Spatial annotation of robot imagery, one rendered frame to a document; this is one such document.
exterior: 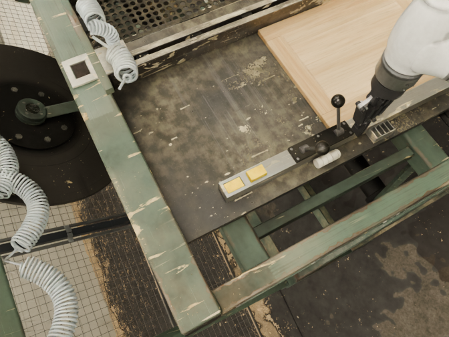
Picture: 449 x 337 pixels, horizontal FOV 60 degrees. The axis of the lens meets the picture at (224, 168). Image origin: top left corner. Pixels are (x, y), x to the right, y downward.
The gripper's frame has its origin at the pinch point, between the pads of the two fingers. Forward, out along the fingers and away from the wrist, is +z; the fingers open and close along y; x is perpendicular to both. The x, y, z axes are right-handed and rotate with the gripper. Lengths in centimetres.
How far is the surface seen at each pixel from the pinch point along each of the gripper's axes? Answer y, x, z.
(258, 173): -27.4, 4.0, 10.3
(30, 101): -80, 80, 41
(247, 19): -3, 52, 8
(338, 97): -0.5, 9.5, -0.3
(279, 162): -19.9, 4.6, 11.6
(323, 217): 42, 5, 158
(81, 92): -60, 47, 6
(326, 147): -11.9, -1.3, -0.2
